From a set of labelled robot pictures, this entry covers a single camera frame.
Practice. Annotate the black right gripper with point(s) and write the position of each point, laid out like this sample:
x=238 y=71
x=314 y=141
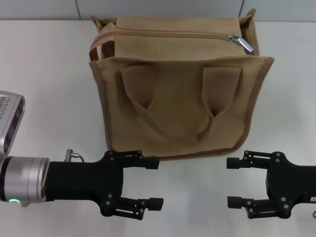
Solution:
x=293 y=182

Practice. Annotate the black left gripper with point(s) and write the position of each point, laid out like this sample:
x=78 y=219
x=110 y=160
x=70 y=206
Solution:
x=81 y=182

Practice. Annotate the khaki canvas food bag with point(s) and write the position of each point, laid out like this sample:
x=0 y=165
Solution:
x=177 y=103

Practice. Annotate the silver metal zipper pull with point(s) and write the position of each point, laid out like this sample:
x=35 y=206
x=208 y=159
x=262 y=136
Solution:
x=240 y=42

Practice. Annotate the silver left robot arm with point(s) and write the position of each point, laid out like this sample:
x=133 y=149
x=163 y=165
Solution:
x=23 y=180

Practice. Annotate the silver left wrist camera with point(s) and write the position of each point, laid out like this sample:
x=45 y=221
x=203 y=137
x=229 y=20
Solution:
x=11 y=121

